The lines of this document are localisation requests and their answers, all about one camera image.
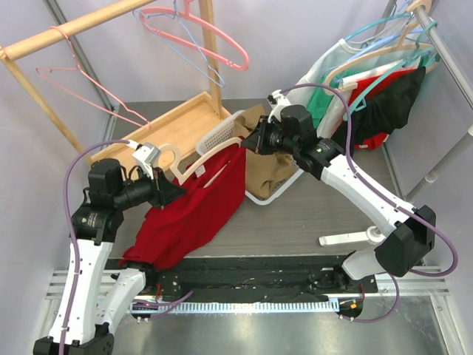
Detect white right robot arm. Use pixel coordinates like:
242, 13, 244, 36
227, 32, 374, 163
242, 105, 436, 292

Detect teal plastic hanger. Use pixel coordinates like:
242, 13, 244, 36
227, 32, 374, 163
325, 19, 440, 121

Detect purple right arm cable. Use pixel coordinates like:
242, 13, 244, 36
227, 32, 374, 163
276, 83, 459, 322

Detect light blue hanger on rack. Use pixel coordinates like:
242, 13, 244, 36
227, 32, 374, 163
387, 1, 420, 35

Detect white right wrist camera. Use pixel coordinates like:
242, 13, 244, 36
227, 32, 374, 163
268, 89, 291, 123

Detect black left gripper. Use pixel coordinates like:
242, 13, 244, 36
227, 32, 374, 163
114, 163, 186, 209

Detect pink wire hanger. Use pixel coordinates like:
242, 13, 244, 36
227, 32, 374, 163
35, 24, 152, 130

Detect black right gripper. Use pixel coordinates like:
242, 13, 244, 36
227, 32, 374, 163
243, 115, 299, 155

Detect tan cloth in basket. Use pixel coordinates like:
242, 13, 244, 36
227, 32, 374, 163
233, 104, 295, 200

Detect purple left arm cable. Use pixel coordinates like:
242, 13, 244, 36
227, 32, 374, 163
57, 139, 195, 355

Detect metal clothes rack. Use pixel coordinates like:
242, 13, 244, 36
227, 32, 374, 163
318, 0, 473, 247

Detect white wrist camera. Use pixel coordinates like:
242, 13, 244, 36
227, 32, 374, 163
268, 89, 291, 123
132, 143, 161, 179

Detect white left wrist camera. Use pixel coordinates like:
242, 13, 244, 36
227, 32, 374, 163
132, 143, 161, 179

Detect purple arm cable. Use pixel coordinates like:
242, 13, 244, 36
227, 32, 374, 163
276, 83, 459, 322
57, 139, 195, 355

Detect red garment on rack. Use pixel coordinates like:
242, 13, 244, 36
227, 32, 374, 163
349, 68, 417, 151

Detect beige plastic hanger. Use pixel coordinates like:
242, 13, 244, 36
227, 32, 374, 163
157, 135, 245, 184

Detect black garment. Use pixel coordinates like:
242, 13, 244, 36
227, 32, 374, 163
350, 67, 426, 151

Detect thick pink plastic hanger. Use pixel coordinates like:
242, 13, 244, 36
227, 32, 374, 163
147, 1, 250, 72

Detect blue wire hanger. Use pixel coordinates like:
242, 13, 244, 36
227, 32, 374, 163
132, 1, 225, 88

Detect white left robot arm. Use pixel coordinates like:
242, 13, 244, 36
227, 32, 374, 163
33, 158, 185, 354

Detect green garment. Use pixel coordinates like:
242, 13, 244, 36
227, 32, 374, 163
307, 53, 435, 138

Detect white mesh basket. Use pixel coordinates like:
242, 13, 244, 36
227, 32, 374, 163
194, 109, 306, 206

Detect wooden clothes rack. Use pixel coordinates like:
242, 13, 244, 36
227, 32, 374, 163
0, 0, 232, 167

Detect white garment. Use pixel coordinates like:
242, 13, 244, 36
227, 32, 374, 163
287, 13, 410, 138

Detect red skirt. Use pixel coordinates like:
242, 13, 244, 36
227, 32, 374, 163
120, 144, 246, 271

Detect beige hanger on metal rack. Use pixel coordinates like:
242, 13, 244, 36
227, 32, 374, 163
324, 0, 435, 96

